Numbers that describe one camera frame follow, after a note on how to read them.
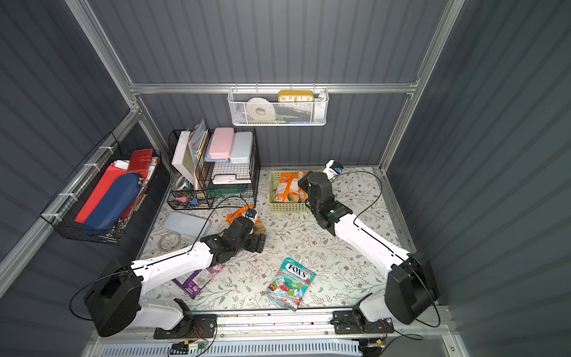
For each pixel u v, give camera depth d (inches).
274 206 39.0
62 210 24.0
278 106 34.7
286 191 41.1
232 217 39.1
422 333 28.3
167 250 36.1
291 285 31.7
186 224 39.0
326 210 23.8
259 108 33.1
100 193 28.4
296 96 34.2
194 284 31.7
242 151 37.1
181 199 41.2
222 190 37.7
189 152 35.0
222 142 38.0
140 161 31.0
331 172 26.8
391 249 18.0
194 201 41.1
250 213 29.7
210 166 36.1
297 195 40.2
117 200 26.8
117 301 16.5
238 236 25.7
